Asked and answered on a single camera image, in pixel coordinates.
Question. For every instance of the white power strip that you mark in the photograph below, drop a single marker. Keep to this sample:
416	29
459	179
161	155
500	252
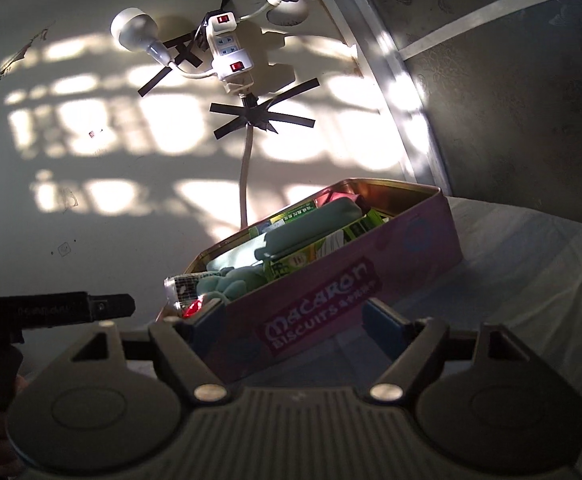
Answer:
228	50

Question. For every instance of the white bulb lamp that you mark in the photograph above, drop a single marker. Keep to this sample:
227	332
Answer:
133	27

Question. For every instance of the torn wall sticker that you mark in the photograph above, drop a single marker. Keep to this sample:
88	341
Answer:
18	52

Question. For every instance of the teal plush toy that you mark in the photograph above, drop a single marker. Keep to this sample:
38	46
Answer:
236	282

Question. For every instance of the black tape star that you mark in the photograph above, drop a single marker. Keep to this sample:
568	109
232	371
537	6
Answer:
256	115

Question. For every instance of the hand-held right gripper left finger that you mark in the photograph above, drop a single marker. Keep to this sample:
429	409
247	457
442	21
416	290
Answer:
211	321

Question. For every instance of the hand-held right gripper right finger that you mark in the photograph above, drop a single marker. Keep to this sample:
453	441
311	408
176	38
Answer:
381	326

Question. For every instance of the pink biscuit tin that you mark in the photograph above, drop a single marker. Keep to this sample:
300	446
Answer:
346	290

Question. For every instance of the black tape cross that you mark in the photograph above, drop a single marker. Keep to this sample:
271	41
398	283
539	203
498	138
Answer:
188	52

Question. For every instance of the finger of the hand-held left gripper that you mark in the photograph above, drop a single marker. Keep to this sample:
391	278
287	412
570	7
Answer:
113	305

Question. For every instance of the green white carton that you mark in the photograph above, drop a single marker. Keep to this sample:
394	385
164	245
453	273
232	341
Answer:
363	227

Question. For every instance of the yellow green packet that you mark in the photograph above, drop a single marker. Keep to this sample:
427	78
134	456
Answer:
291	265

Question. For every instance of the sage green pencil pouch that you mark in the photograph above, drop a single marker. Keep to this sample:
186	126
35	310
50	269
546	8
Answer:
311	230

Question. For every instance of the clear plastic packet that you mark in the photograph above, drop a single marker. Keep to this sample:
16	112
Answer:
183	287

